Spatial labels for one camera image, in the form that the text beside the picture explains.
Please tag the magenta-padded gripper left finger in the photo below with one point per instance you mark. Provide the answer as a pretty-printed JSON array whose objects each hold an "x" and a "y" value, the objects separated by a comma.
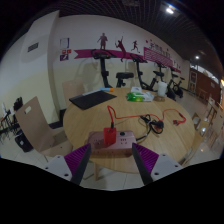
[{"x": 75, "y": 163}]

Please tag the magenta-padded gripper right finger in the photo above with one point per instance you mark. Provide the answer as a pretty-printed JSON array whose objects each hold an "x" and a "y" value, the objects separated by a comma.
[{"x": 148, "y": 163}]

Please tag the red charger block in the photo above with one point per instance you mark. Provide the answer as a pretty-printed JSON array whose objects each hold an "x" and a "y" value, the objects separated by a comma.
[{"x": 110, "y": 136}]

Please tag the pink power strip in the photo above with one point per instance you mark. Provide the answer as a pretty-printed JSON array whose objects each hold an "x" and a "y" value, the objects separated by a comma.
[{"x": 125, "y": 141}]

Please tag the light wooden chair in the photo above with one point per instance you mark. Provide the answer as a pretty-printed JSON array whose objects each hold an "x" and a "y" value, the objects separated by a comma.
[{"x": 196, "y": 143}]

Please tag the black bag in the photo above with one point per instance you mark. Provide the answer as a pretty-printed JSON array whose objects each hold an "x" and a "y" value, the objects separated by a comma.
[{"x": 23, "y": 143}]

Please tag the round wooden coaster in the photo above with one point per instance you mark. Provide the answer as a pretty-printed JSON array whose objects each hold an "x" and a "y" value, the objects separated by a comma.
[{"x": 159, "y": 99}]

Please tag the light wooden stool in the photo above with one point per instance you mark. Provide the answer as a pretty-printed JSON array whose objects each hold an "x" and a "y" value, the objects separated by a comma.
[{"x": 196, "y": 117}]

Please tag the green wet wipes pack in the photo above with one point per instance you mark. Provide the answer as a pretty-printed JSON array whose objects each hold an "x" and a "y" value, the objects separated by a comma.
[{"x": 138, "y": 97}]

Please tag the plain wooden chair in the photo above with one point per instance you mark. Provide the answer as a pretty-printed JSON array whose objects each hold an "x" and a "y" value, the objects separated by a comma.
[{"x": 72, "y": 91}]

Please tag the white tissue pack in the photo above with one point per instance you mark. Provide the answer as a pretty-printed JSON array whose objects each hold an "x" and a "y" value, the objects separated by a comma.
[{"x": 136, "y": 89}]

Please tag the white plastic cup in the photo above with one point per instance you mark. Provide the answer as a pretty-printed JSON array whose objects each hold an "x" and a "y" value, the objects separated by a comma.
[{"x": 162, "y": 89}]

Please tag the blue and orange marker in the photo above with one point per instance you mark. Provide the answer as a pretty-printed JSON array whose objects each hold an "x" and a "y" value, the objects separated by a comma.
[{"x": 107, "y": 89}]

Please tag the group of wooden tables and chairs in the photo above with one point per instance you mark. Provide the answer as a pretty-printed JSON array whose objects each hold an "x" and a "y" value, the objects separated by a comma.
[{"x": 211, "y": 113}]

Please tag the black chair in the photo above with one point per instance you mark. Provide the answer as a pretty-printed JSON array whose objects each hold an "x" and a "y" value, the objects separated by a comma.
[{"x": 17, "y": 104}]

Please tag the brown wooden cabinet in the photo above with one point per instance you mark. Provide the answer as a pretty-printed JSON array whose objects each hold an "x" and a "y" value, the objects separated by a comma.
[{"x": 205, "y": 86}]

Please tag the large black exercise bike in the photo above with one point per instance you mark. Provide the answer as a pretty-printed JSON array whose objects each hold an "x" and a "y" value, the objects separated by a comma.
[{"x": 104, "y": 70}]

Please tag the round ceiling light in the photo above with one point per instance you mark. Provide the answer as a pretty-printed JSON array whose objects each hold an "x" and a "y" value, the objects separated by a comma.
[
  {"x": 170, "y": 10},
  {"x": 197, "y": 57}
]

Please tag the glowing wall lamp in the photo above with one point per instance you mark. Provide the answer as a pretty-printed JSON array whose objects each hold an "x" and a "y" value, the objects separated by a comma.
[{"x": 222, "y": 83}]

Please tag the magenta wall banner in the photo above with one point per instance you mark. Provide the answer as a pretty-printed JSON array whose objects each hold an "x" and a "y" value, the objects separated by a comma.
[{"x": 85, "y": 53}]

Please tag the wall posters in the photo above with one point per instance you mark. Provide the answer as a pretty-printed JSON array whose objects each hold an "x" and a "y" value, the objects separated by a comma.
[{"x": 64, "y": 43}]

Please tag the wall air vent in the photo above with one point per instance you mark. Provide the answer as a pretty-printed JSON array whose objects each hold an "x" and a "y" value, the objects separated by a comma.
[{"x": 33, "y": 47}]

